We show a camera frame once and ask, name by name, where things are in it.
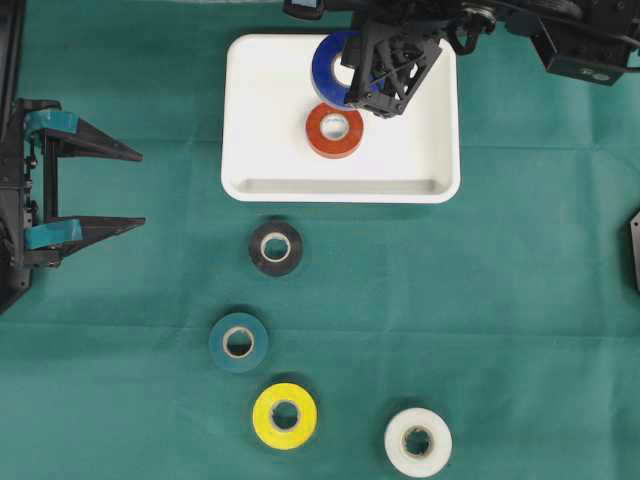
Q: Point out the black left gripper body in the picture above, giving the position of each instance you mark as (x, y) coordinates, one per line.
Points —
(24, 244)

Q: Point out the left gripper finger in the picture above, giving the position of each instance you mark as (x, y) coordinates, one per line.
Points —
(78, 232)
(72, 136)

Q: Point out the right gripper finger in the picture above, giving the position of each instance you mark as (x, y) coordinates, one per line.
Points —
(351, 53)

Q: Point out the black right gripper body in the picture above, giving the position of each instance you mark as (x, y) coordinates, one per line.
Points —
(400, 43)

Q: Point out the blue tape roll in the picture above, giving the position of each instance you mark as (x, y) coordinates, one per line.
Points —
(324, 79)

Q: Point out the red tape roll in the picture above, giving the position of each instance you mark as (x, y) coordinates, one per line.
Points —
(334, 133)

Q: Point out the teal tape roll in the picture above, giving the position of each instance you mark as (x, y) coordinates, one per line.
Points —
(238, 342)

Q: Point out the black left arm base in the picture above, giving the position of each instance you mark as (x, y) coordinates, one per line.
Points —
(15, 277)

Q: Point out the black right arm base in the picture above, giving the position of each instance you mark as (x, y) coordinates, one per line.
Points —
(634, 232)

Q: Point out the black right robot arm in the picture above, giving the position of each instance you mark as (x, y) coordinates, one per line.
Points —
(587, 40)

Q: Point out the white plastic tray case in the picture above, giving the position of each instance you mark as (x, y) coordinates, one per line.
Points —
(413, 158)

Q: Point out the black tape roll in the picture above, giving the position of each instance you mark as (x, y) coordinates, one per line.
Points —
(276, 247)

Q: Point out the yellow tape roll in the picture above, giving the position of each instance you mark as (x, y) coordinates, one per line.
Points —
(284, 416)

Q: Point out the white tape roll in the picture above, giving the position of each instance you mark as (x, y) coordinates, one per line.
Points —
(418, 443)

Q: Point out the green table cloth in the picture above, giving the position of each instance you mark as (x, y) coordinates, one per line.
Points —
(511, 309)

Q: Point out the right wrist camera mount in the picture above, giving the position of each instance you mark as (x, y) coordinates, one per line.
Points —
(314, 9)

